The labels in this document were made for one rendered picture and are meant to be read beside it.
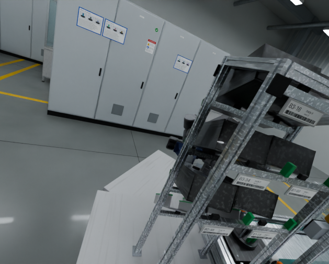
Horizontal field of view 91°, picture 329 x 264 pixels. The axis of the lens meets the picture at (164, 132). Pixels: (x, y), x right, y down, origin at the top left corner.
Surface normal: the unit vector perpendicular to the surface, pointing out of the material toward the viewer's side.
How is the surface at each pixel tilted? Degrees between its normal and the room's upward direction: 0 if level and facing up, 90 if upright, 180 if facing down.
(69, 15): 90
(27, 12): 90
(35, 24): 90
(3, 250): 0
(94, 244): 0
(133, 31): 90
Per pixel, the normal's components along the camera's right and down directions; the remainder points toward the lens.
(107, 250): 0.35, -0.86
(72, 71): 0.30, 0.47
